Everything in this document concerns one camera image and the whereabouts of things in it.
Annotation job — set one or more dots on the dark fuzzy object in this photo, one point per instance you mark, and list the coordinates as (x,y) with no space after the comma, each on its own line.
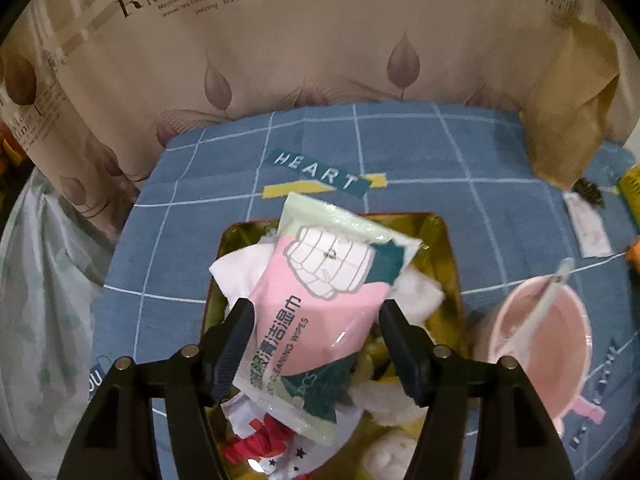
(590,191)

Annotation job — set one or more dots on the beige leaf print curtain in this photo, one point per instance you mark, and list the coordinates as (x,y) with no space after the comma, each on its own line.
(300,50)

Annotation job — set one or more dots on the gold metal tin tray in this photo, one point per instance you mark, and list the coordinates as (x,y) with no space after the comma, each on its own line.
(432,240)

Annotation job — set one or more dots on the translucent green print plastic sheet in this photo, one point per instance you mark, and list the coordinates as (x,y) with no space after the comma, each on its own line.
(40,310)

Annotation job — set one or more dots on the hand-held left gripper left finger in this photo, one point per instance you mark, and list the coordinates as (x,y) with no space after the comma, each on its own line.
(230,355)

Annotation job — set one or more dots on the yellow packet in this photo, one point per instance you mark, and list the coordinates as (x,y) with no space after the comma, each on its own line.
(631,182)

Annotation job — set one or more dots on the white spoon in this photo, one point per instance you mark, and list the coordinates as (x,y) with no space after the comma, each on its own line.
(542,305)

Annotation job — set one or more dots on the white plush toy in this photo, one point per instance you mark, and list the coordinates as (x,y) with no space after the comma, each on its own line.
(380,400)

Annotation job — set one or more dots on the blue checked bed sheet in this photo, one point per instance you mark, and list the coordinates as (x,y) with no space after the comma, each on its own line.
(450,160)

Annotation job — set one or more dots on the beige plush toy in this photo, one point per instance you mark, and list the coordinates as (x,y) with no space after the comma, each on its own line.
(390,457)

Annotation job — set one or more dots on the red-white patterned packets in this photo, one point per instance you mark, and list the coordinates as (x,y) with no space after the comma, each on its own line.
(255,442)

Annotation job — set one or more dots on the pink green wet wipes pack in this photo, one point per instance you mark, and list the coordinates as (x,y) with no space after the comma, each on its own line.
(320,300)

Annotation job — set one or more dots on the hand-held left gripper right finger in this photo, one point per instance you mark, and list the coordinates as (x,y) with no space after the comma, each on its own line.
(405,355)

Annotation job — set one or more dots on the small orange object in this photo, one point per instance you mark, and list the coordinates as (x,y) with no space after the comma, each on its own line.
(635,255)

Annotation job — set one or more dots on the white star print cloth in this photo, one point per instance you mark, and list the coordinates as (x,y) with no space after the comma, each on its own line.
(295,460)

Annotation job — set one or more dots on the brown paper bag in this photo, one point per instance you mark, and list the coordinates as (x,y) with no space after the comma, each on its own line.
(565,110)

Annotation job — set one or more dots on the white flat sachet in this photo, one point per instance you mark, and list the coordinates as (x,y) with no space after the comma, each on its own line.
(590,230)

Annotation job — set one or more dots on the pink mug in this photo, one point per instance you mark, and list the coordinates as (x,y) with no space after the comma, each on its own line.
(550,340)

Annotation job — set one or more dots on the white tissue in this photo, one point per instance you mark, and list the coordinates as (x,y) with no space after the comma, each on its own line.
(240,270)

